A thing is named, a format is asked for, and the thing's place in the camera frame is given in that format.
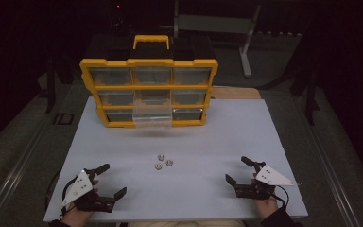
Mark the wooden board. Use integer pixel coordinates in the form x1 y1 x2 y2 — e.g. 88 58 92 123
212 86 262 100

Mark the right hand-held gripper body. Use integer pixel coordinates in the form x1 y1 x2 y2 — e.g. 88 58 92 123
233 162 297 201

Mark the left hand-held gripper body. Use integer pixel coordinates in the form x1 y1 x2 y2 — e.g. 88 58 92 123
61 168 117 214

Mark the yellow black parts organizer cabinet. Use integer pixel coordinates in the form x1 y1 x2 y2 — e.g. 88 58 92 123
78 34 219 129

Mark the set of small transparent drawers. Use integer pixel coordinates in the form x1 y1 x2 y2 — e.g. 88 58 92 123
89 66 212 122

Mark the person's left hand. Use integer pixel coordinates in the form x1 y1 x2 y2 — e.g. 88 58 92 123
60 203 95 227

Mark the dark device with red light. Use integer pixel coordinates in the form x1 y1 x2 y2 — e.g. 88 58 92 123
109 0 130 36

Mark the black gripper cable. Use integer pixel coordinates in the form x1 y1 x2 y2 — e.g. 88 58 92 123
45 169 78 219
273 184 290 209

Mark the black stand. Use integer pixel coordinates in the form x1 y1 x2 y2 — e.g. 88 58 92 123
289 60 320 127
37 55 75 114

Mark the person's right hand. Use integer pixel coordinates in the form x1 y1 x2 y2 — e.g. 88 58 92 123
253 196 280 220

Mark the clear plastic drawer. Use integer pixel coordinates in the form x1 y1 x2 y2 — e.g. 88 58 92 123
131 90 173 128

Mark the grey metal stand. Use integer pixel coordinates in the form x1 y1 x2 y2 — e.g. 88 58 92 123
159 0 263 79

